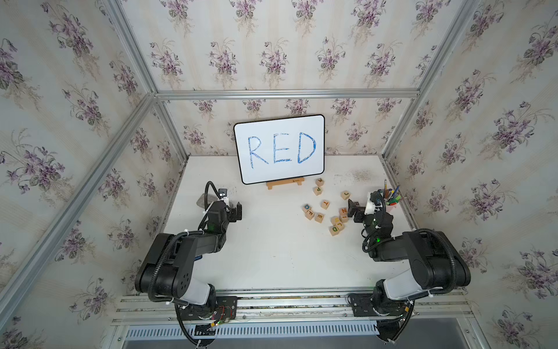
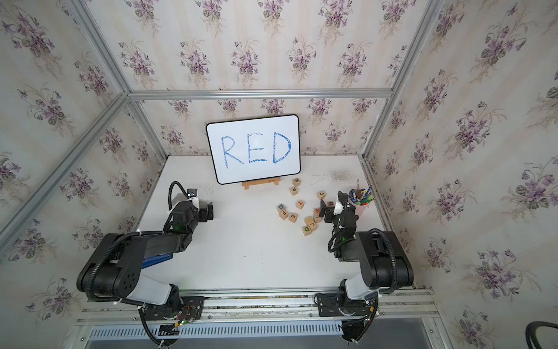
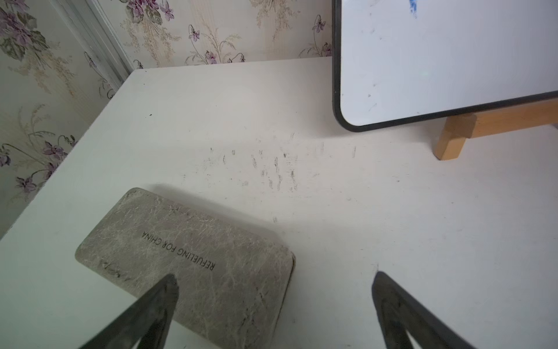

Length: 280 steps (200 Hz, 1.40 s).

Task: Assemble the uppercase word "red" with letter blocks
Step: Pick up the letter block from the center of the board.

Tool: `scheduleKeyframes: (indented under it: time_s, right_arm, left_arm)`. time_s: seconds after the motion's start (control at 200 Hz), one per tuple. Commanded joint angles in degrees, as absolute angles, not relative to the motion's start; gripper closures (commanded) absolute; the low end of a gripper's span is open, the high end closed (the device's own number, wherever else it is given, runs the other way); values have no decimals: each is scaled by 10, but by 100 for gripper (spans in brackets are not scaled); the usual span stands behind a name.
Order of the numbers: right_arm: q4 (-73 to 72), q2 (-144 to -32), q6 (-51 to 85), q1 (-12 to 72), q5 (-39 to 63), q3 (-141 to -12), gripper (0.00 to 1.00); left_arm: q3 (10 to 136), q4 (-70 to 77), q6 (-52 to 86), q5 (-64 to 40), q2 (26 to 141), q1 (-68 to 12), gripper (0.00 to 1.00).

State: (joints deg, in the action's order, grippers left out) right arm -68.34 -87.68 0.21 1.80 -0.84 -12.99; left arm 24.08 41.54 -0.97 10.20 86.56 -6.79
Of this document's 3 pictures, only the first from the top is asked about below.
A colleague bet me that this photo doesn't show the wooden block letter F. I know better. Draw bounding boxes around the wooden block letter F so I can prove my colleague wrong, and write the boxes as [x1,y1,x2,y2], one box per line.
[305,210,315,220]

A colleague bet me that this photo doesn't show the grey whiteboard eraser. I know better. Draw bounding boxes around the grey whiteboard eraser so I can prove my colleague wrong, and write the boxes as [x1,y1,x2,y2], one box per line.
[196,194,218,210]

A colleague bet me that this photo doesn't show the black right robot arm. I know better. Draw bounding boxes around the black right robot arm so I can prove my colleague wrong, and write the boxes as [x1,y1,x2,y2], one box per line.
[347,191,471,344]

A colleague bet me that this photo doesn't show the wooden whiteboard stand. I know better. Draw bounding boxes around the wooden whiteboard stand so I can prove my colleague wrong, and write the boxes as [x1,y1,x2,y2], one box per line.
[266,177,305,190]

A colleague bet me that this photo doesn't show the coloured pens in cup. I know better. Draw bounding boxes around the coloured pens in cup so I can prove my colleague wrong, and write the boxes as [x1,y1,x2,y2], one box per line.
[379,180,403,203]

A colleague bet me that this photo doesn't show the whiteboard with RED written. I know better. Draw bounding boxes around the whiteboard with RED written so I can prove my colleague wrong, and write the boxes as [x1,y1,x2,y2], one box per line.
[233,114,326,185]

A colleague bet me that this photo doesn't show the wooden block letter D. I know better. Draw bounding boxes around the wooden block letter D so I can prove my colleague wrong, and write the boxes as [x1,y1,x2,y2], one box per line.
[329,225,340,236]

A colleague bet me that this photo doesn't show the pink pen cup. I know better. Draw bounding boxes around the pink pen cup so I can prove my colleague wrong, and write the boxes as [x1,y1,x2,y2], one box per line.
[376,193,398,213]

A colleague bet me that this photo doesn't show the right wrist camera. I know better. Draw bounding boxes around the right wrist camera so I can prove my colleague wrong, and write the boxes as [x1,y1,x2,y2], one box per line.
[364,191,384,215]

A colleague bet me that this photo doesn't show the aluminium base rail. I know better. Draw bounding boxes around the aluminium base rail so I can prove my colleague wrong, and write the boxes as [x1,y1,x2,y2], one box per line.
[109,287,474,326]

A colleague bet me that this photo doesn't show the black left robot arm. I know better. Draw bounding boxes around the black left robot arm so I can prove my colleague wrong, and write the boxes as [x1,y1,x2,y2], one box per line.
[135,181,242,348]

